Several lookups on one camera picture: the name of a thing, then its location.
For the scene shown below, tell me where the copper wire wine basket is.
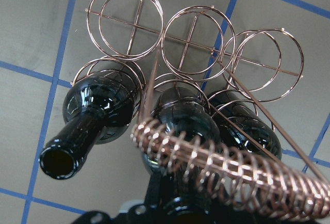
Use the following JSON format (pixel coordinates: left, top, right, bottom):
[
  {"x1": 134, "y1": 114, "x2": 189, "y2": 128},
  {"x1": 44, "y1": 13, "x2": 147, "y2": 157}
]
[{"x1": 86, "y1": 0, "x2": 329, "y2": 221}]

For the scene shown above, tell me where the far black bottle in basket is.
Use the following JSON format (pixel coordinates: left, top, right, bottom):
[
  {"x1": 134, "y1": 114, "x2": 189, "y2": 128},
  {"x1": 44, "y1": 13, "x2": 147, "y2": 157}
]
[{"x1": 208, "y1": 90, "x2": 282, "y2": 159}]

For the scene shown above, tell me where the free black wine bottle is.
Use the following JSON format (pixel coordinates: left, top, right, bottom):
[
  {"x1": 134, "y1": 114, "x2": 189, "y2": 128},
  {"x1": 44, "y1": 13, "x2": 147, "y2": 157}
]
[{"x1": 134, "y1": 87, "x2": 221, "y2": 223}]

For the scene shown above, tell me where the black bottle in basket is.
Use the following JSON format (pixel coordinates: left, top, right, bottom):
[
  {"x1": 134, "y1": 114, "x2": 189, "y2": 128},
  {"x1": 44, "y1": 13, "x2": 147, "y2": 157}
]
[
  {"x1": 208, "y1": 90, "x2": 282, "y2": 159},
  {"x1": 39, "y1": 76, "x2": 135, "y2": 180}
]

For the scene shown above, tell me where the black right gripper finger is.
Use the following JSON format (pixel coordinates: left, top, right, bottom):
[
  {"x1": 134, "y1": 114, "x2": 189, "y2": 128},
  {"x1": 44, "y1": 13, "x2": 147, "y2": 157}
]
[{"x1": 144, "y1": 172, "x2": 167, "y2": 209}]

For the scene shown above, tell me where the near black bottle in basket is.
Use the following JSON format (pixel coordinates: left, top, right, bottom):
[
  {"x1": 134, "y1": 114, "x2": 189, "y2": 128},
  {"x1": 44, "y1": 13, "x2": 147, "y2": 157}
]
[{"x1": 39, "y1": 76, "x2": 135, "y2": 180}]

